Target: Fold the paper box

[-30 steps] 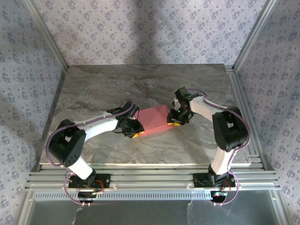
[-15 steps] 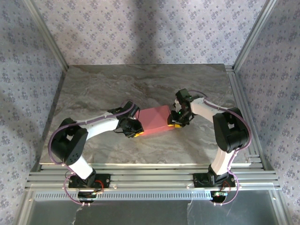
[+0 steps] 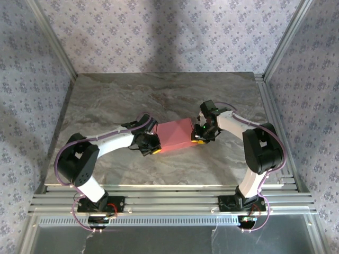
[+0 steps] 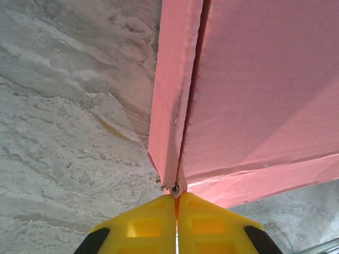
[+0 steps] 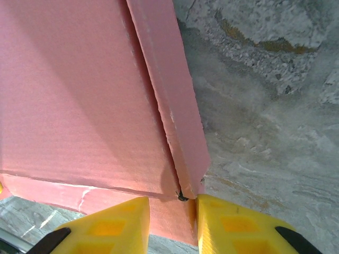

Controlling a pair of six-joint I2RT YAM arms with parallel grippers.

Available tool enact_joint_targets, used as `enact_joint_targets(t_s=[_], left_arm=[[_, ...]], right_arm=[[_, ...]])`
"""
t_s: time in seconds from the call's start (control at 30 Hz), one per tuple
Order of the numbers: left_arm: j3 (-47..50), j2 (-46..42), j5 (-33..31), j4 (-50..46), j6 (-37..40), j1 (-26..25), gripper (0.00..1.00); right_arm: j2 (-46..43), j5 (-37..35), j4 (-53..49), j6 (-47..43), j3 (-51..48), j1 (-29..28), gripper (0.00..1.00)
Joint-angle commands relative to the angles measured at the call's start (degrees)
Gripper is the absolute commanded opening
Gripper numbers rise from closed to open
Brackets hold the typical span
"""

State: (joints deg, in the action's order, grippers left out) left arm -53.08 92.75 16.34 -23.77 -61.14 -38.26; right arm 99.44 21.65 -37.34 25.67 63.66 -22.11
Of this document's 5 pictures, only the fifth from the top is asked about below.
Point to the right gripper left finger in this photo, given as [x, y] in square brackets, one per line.
[106, 230]

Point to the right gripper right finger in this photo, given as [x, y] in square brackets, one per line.
[238, 227]

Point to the pink cardboard box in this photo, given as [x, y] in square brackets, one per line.
[79, 92]

